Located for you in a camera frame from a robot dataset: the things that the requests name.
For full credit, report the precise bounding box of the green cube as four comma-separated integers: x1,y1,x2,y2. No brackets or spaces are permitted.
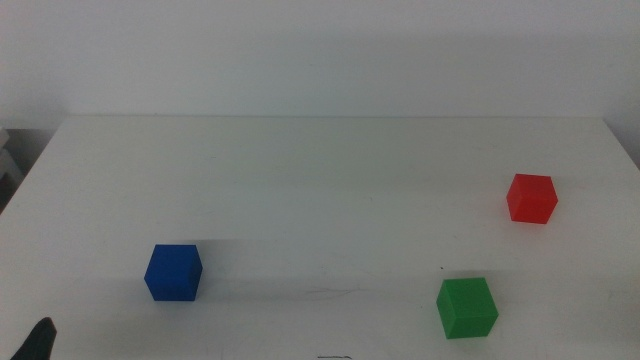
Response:
435,277,500,341

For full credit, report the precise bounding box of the red cube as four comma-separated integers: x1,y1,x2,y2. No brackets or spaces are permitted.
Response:
505,173,559,225

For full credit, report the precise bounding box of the blue cube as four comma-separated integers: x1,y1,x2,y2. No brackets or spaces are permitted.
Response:
143,243,204,302

